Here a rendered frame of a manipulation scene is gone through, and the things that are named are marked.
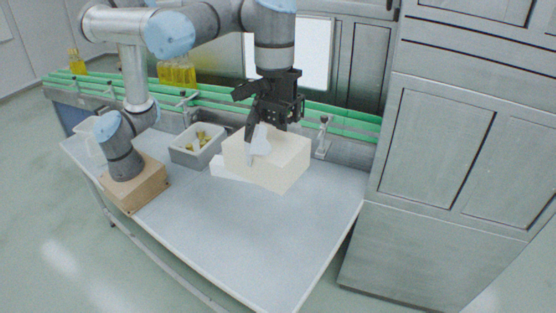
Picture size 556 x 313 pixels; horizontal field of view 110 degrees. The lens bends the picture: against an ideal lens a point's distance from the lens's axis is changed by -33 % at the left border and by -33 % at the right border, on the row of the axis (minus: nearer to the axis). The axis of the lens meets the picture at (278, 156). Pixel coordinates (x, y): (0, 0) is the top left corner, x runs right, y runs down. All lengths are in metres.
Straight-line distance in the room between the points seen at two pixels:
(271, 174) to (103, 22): 0.48
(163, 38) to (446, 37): 0.65
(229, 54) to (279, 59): 0.92
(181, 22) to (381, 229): 1.00
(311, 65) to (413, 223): 0.77
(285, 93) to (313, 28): 0.70
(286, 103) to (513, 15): 0.62
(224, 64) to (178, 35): 1.01
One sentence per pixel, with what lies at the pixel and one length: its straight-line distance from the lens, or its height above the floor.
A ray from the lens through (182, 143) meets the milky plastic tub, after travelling 1.27.
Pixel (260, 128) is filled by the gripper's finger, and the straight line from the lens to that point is 0.55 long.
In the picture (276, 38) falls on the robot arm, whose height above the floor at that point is 1.36.
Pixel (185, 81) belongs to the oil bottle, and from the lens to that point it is 1.42.
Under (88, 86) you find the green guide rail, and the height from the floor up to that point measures 0.94.
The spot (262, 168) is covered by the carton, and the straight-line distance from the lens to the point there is 0.58.
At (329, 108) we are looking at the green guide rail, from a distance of 1.17.
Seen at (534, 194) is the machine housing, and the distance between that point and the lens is 1.10.
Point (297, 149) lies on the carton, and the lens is 0.59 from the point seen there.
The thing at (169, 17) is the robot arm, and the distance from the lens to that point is 0.44.
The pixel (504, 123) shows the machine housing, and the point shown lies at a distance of 0.90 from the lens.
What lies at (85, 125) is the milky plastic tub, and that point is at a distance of 1.80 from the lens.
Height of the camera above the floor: 1.46
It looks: 36 degrees down
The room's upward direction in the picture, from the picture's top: straight up
